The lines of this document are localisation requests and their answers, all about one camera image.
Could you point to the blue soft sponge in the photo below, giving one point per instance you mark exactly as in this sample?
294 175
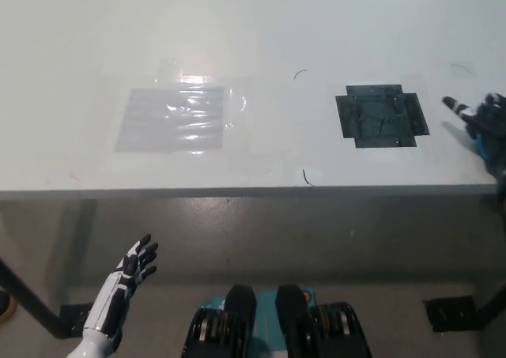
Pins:
481 146

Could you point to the black tape mark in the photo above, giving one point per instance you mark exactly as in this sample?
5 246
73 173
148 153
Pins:
379 117

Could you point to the black teal robot body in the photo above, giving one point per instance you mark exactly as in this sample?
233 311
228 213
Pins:
288 322

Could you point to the clear plastic sheet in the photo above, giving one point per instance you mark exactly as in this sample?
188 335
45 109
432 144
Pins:
170 119

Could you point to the clear plastic film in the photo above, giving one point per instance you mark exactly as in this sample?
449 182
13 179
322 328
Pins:
239 101

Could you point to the black table leg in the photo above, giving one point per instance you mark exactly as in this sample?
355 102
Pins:
27 298
494 300

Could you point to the black floor plate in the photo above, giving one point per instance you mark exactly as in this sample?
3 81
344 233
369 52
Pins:
448 312
75 318

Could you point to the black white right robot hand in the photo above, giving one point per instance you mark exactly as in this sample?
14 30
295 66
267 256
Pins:
492 117

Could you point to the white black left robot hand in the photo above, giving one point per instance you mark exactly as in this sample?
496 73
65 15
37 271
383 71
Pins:
118 291

